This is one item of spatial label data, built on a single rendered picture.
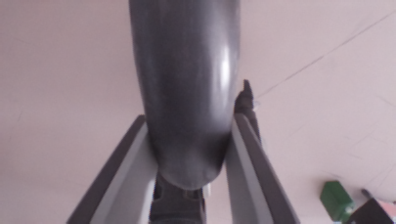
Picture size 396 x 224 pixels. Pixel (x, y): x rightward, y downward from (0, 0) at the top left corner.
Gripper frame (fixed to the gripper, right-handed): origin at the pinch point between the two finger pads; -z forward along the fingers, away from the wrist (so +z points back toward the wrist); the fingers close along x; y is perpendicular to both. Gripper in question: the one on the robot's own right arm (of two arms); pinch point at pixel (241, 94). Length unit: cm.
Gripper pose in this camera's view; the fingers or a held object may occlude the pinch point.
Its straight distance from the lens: 84.1
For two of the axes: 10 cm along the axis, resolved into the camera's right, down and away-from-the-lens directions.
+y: -9.7, -1.7, -1.8
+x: 2.5, -5.8, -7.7
